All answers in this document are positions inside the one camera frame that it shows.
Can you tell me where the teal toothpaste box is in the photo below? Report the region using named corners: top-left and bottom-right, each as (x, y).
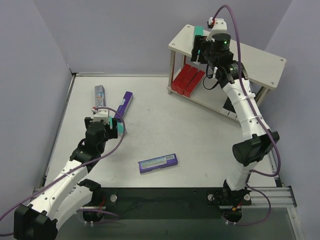
top-left (109, 116), bottom-right (127, 135)

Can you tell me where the silver Rio box bottom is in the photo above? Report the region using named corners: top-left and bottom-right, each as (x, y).
top-left (193, 26), bottom-right (204, 54)

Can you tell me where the silver rio box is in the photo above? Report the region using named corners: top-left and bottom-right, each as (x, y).
top-left (94, 85), bottom-right (107, 109)
top-left (193, 26), bottom-right (204, 54)

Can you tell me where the red toothpaste box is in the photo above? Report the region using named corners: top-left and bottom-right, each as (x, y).
top-left (182, 67), bottom-right (198, 87)
top-left (171, 64), bottom-right (192, 95)
top-left (183, 70), bottom-right (205, 98)

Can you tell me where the purple toothpaste box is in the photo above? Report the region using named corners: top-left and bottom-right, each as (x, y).
top-left (138, 153), bottom-right (178, 174)
top-left (114, 91), bottom-right (134, 123)

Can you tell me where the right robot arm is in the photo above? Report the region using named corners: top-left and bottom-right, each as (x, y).
top-left (191, 33), bottom-right (280, 204)

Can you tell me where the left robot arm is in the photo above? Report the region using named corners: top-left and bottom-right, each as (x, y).
top-left (13, 116), bottom-right (118, 240)

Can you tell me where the silver Rio box top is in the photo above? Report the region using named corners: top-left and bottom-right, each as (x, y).
top-left (94, 85), bottom-right (107, 109)

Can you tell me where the purple toothpaste box flat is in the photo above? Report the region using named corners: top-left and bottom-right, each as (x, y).
top-left (138, 153), bottom-right (178, 174)

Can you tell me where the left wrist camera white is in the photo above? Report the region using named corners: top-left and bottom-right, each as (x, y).
top-left (91, 107), bottom-right (110, 125)

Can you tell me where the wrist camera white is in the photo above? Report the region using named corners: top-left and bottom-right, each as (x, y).
top-left (206, 17), bottom-right (228, 41)
top-left (91, 107), bottom-right (110, 125)

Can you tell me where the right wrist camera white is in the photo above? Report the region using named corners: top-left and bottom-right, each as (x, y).
top-left (206, 17), bottom-right (228, 41)

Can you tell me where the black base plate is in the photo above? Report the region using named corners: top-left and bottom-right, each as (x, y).
top-left (85, 187), bottom-right (252, 220)

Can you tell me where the aluminium frame rail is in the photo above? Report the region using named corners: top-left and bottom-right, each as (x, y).
top-left (26, 76), bottom-right (294, 226)

